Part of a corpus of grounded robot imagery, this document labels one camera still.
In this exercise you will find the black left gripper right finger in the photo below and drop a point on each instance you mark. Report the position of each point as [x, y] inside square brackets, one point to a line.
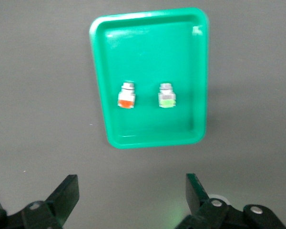
[197, 200]

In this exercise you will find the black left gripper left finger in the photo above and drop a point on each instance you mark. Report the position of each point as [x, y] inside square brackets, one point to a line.
[62, 200]

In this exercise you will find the green plastic tray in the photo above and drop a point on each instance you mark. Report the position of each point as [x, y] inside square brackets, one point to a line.
[147, 59]

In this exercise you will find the green button with orange base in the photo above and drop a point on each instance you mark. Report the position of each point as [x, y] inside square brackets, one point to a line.
[126, 96]

